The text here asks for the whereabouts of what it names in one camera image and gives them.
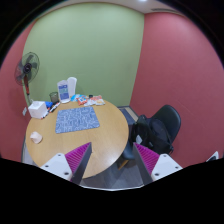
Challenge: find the white tissue box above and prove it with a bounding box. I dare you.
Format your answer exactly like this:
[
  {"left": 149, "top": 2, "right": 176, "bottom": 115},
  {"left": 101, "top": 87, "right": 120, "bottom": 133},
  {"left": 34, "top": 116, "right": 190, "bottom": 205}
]
[{"left": 28, "top": 101, "right": 47, "bottom": 119}]

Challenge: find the blue patterned mouse pad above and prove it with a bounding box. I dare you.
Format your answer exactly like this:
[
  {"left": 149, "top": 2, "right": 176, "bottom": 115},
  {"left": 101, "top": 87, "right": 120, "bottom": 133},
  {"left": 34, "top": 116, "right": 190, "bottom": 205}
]
[{"left": 55, "top": 107, "right": 100, "bottom": 134}]

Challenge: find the black office chair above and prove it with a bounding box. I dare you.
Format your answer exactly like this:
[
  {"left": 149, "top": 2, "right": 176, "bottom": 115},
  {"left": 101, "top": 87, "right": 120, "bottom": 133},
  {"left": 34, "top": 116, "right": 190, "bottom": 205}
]
[{"left": 122, "top": 105, "right": 181, "bottom": 160}]

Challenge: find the clear plastic jug with label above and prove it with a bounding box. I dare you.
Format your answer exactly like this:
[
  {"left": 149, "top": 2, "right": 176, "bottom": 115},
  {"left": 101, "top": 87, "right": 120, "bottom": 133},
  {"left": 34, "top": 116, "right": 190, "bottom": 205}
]
[{"left": 57, "top": 80, "right": 70, "bottom": 103}]

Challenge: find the light blue packet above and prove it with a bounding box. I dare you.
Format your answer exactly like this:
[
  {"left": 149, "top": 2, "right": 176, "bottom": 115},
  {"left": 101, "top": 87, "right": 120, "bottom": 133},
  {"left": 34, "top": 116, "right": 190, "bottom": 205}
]
[{"left": 71, "top": 94, "right": 80, "bottom": 102}]

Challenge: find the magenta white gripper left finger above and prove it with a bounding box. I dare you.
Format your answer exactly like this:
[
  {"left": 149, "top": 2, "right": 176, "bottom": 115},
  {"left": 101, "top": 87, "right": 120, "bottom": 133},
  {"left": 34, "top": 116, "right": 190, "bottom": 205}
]
[{"left": 41, "top": 142, "right": 92, "bottom": 185}]

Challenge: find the crumpled pink tissue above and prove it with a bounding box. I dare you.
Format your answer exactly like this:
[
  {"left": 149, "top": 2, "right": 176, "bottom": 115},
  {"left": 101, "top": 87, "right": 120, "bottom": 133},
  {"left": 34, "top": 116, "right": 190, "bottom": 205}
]
[{"left": 30, "top": 132, "right": 43, "bottom": 144}]

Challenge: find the black backpack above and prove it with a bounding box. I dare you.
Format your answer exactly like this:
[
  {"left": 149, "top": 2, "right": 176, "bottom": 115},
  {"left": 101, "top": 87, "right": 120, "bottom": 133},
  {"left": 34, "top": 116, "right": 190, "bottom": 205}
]
[{"left": 131, "top": 115, "right": 173, "bottom": 154}]

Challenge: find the round wooden table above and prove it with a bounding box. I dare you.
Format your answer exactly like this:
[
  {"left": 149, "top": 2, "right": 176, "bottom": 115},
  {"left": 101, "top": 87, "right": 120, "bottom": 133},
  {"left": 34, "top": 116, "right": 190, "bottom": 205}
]
[{"left": 26, "top": 101, "right": 129, "bottom": 178}]

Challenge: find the dark green cup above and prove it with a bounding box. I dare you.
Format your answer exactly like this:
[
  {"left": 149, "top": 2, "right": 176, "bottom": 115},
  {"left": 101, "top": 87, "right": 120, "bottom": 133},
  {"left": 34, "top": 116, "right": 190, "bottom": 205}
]
[{"left": 49, "top": 92, "right": 59, "bottom": 104}]

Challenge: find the black and red marker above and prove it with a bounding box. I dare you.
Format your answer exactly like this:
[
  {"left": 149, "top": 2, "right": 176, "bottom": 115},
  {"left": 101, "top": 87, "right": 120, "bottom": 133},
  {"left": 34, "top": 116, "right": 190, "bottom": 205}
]
[{"left": 49, "top": 102, "right": 60, "bottom": 113}]

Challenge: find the black standing fan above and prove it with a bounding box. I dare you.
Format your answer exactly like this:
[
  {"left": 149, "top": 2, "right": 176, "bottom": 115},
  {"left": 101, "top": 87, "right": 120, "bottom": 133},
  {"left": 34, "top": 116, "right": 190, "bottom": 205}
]
[{"left": 14, "top": 52, "right": 40, "bottom": 102}]

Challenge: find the white plastic container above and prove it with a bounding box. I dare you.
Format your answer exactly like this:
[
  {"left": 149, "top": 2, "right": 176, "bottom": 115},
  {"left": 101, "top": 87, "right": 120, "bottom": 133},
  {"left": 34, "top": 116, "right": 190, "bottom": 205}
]
[{"left": 67, "top": 77, "right": 77, "bottom": 97}]

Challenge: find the orange snack packet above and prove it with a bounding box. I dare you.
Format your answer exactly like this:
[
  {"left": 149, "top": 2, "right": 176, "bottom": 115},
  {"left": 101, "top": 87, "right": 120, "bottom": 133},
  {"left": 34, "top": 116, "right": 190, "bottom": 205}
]
[{"left": 88, "top": 95, "right": 105, "bottom": 106}]

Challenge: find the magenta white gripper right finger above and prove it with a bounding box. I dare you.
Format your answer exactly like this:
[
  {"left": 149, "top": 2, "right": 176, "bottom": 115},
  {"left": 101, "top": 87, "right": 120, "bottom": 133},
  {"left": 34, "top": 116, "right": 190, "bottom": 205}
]
[{"left": 133, "top": 143, "right": 182, "bottom": 185}]

